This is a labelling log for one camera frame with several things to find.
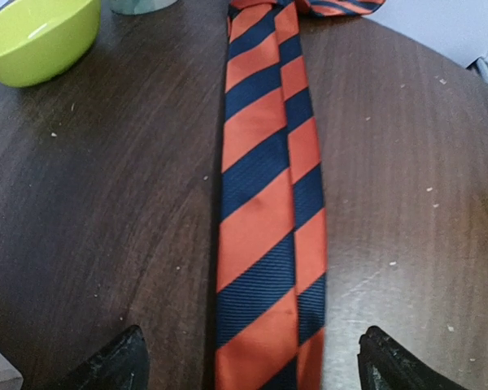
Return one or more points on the green bowl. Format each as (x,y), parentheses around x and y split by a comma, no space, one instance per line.
(42,39)

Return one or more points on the red navy striped tie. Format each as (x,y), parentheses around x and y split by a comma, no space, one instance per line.
(272,260)

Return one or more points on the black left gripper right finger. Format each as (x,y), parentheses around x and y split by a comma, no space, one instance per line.
(385,364)

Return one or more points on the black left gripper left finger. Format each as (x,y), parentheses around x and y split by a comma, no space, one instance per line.
(123,363)

